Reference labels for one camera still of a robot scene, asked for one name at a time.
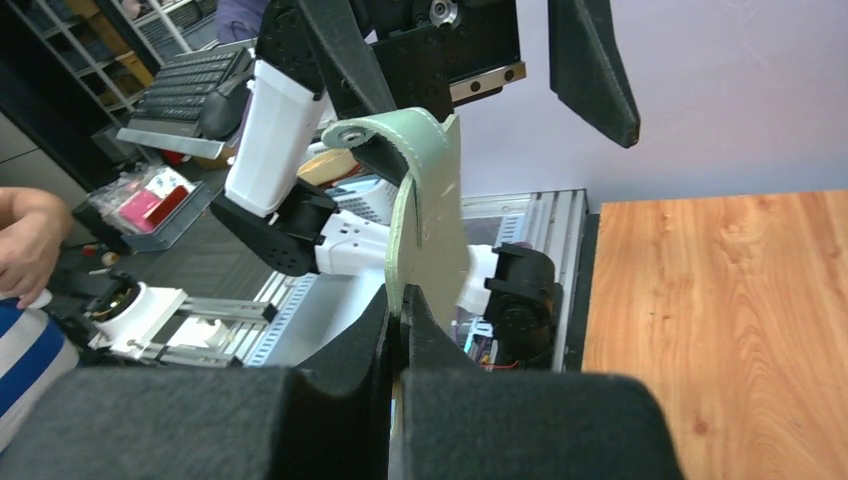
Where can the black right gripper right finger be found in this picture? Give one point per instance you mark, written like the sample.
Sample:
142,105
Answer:
462,422

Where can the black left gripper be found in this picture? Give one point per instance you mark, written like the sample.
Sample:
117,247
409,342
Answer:
439,55

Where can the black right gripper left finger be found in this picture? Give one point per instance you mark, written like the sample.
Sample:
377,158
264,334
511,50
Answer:
326,418

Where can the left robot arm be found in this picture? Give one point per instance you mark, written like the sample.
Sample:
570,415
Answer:
280,216

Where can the person's hand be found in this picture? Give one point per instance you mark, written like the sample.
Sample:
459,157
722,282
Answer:
34,224

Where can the black keyboard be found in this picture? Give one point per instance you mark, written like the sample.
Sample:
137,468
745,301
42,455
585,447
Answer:
195,103

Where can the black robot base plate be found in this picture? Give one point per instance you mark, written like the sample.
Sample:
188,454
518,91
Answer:
577,325

